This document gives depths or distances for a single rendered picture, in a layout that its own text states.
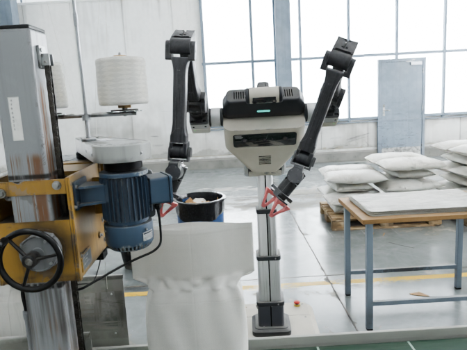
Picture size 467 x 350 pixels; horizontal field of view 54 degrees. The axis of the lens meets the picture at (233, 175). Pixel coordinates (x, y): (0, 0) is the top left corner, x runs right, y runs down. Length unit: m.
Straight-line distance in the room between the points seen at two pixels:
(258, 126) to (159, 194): 0.80
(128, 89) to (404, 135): 9.22
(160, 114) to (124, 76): 8.33
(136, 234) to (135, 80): 0.49
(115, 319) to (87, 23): 8.39
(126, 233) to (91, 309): 0.98
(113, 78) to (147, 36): 8.42
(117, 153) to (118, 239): 0.27
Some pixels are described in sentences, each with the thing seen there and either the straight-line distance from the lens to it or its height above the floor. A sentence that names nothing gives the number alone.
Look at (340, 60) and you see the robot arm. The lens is 1.66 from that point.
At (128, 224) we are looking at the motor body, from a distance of 1.43.
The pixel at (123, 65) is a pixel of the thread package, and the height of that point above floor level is 1.65.
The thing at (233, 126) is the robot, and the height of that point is 1.40.
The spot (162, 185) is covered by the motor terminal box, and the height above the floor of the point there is 1.28.
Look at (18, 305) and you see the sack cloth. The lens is 1.98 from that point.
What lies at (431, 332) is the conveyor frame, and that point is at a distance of 2.44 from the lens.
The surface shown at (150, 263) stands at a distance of 1.85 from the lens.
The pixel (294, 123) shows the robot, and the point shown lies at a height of 1.40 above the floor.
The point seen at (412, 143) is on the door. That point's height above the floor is 0.31.
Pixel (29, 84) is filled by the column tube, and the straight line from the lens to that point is 1.39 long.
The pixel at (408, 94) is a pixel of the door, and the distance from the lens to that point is 10.41.
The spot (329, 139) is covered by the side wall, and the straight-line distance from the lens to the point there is 10.04.
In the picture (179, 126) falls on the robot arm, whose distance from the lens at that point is 1.70.
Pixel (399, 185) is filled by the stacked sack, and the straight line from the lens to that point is 5.27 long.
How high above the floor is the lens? 1.54
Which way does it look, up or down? 10 degrees down
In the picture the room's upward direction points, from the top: 3 degrees counter-clockwise
